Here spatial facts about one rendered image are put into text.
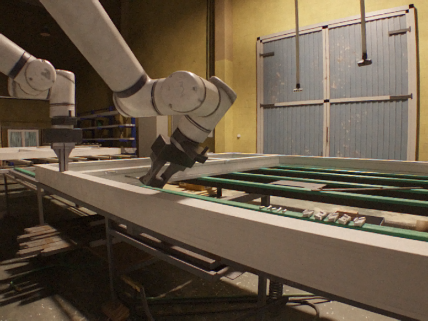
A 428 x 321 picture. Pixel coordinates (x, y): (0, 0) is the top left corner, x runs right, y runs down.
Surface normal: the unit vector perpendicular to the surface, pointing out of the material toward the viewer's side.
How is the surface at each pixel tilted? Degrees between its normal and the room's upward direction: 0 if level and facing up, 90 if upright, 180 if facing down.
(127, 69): 112
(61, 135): 90
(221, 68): 90
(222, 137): 90
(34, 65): 90
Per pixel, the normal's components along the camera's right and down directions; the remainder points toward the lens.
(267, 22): -0.65, 0.06
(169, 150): 0.48, 0.63
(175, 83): -0.36, -0.02
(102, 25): 0.86, 0.18
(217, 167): 0.74, 0.05
